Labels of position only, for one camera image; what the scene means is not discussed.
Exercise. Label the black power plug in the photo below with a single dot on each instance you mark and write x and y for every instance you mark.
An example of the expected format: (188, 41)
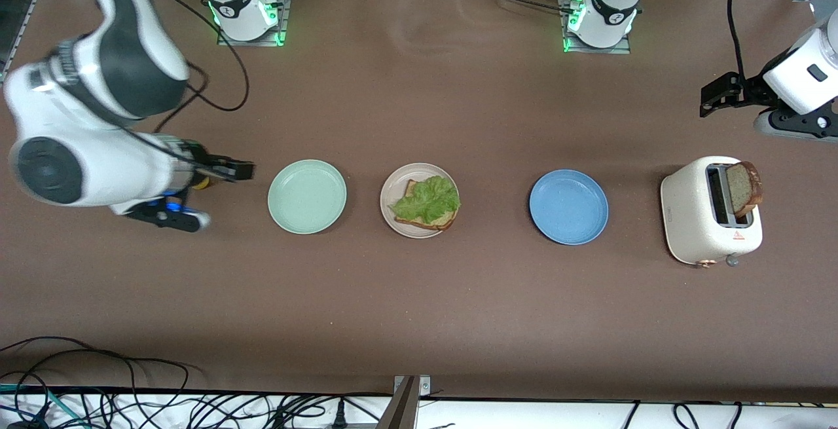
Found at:
(340, 414)

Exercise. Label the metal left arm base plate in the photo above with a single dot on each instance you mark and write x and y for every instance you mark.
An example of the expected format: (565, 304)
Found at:
(622, 46)

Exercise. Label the yellow squeeze mustard bottle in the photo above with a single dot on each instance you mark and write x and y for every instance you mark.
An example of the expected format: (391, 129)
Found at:
(203, 185)

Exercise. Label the silver mounting bracket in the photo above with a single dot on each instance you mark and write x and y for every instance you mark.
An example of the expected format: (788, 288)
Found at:
(425, 387)

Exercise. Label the grey metal camera post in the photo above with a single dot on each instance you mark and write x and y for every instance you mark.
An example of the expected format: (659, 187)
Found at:
(400, 410)

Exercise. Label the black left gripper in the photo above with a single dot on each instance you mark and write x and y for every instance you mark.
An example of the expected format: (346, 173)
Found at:
(746, 90)

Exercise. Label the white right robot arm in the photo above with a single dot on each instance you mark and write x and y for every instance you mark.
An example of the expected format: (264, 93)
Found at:
(124, 55)

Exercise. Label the mint green round plate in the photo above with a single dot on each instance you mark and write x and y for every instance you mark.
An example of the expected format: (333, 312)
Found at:
(306, 196)

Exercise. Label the white two-slot toaster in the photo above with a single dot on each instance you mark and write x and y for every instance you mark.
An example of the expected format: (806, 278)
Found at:
(687, 219)

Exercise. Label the brown bread slice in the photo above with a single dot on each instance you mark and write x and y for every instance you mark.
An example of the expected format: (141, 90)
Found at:
(746, 186)
(432, 224)

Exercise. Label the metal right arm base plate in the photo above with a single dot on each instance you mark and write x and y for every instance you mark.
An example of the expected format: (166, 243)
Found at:
(285, 16)

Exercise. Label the beige round plate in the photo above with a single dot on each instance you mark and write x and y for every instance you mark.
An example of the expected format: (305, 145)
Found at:
(393, 186)

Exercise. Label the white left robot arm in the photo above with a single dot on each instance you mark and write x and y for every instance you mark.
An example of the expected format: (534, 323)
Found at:
(808, 75)

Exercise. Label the green lettuce leaf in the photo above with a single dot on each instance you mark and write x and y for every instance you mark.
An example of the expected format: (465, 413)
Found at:
(427, 201)

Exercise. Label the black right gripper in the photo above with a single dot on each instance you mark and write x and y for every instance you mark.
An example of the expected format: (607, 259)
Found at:
(200, 162)

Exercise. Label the blue round plate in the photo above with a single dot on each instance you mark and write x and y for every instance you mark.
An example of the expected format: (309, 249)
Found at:
(568, 207)

